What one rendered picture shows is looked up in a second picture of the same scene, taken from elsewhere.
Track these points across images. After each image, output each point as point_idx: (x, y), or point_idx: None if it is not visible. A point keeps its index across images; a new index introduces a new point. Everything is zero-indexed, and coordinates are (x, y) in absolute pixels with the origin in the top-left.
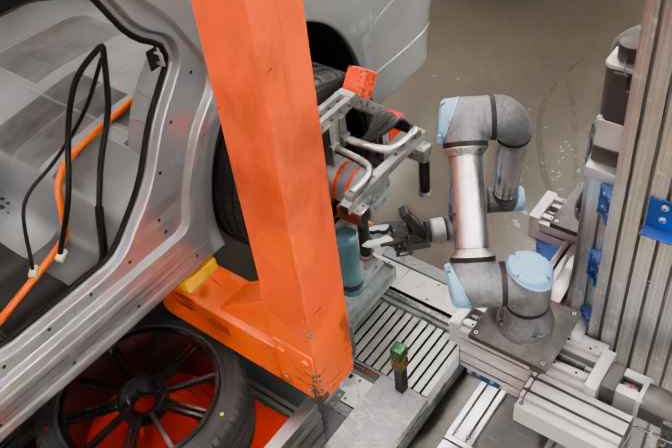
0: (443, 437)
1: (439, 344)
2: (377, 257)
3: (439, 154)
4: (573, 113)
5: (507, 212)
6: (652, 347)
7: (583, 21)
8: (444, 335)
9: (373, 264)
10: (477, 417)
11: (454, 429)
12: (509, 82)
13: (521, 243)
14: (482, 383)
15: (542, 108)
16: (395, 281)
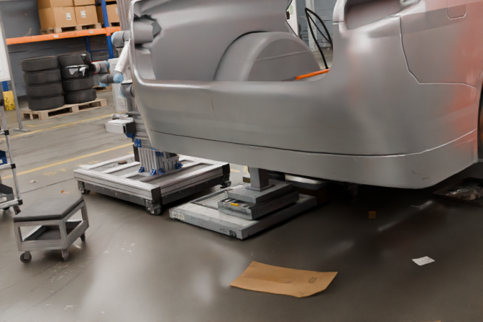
0: (223, 164)
1: (209, 202)
2: (224, 219)
3: (148, 277)
4: (19, 299)
5: (132, 249)
6: None
7: None
8: (205, 203)
9: (228, 192)
10: (208, 167)
11: (218, 165)
12: None
13: (139, 237)
14: (201, 172)
15: (36, 305)
16: (219, 213)
